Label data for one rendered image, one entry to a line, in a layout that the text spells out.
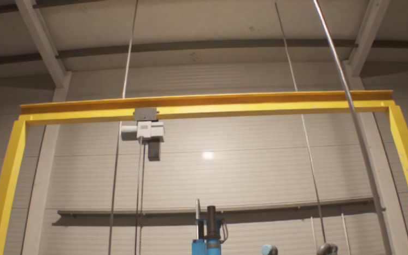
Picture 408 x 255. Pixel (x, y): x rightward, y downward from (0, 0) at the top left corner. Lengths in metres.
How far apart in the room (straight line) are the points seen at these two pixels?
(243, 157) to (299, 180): 1.21
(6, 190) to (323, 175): 5.46
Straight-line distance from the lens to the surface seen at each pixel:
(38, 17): 7.52
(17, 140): 4.74
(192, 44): 7.38
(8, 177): 4.55
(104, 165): 6.87
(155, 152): 3.97
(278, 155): 6.72
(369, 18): 7.70
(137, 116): 4.24
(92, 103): 4.64
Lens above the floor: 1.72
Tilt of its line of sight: 30 degrees up
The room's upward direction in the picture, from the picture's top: 2 degrees counter-clockwise
